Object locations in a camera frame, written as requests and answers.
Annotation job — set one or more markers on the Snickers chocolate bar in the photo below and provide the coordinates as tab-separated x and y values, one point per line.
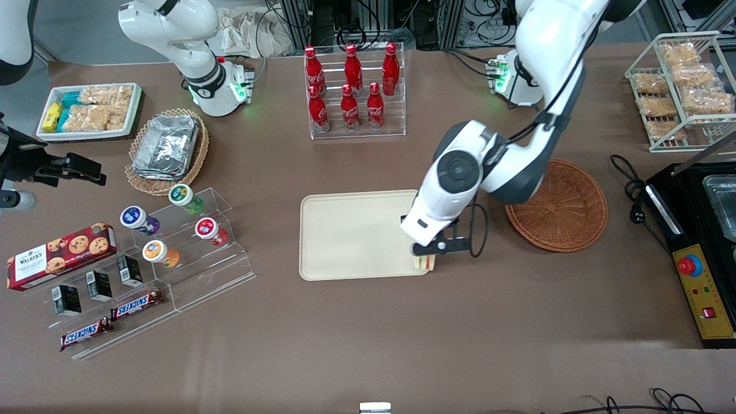
137	305
86	333

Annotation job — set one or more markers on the clear bagged fried snack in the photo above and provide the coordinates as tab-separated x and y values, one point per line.
678	53
693	76
658	106
666	130
707	102
651	83

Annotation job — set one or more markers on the red emergency stop button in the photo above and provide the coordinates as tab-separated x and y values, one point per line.
689	266

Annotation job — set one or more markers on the clear acrylic snack step stand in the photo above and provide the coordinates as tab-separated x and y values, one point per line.
149	328

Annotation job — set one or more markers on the purple lidded jar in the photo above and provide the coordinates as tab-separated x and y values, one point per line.
135	218

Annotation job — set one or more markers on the teal snack packet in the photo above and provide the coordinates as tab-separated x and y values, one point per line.
70	99
63	119

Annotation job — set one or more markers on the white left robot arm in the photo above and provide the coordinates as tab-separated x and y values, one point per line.
552	46

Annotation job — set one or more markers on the green lidded jar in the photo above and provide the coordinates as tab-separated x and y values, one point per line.
183	196

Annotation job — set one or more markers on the stacked aluminium foil containers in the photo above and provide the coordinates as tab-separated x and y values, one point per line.
167	146

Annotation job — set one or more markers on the black box appliance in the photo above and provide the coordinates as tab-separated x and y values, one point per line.
690	218

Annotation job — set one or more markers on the crumpled white cloth bag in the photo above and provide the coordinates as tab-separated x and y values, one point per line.
247	31

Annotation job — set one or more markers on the aluminium frame equipment rack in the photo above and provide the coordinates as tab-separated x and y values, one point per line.
374	23

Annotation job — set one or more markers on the yellow snack packet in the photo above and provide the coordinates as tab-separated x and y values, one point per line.
52	117

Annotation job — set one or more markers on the brown wicker basket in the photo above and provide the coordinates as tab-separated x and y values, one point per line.
566	213

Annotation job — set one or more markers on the triangular sandwich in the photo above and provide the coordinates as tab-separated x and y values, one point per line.
426	263

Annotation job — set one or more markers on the clear acrylic jar step stand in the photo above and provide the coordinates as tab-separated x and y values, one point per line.
224	270

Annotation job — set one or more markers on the light tan wicker basket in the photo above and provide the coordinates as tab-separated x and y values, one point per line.
198	155

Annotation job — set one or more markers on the steel pan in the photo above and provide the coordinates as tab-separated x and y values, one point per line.
721	207

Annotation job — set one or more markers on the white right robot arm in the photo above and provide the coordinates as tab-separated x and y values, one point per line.
195	34

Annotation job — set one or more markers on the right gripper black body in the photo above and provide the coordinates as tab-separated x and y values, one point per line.
22	161

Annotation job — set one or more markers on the white rectangular snack tray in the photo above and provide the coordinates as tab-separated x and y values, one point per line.
135	115

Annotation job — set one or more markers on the grey metal bar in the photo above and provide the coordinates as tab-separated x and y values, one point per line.
704	154

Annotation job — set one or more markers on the small white grey device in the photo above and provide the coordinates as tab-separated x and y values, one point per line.
375	408

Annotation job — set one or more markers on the beige plastic tray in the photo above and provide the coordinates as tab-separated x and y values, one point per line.
351	236

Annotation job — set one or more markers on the small black carton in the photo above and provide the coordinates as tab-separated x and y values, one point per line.
67	300
99	286
130	271

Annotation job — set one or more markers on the red lidded jar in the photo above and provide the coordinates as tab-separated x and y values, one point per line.
207	229

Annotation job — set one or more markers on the orange lidded jar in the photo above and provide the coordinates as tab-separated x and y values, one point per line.
156	252

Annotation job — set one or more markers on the clear acrylic bottle rack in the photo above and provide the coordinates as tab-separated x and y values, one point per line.
397	115

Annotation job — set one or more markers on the clear rice cracker packet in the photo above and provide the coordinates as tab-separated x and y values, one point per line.
119	117
86	118
106	95

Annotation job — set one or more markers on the yellow emergency stop control box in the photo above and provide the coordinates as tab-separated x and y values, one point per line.
710	299

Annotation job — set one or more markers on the red Walkers cookie box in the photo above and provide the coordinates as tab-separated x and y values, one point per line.
57	256

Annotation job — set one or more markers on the red cola bottle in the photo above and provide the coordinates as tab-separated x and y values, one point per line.
390	69
313	72
349	112
318	112
353	69
375	109

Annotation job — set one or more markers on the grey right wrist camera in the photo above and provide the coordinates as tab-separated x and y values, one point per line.
17	200

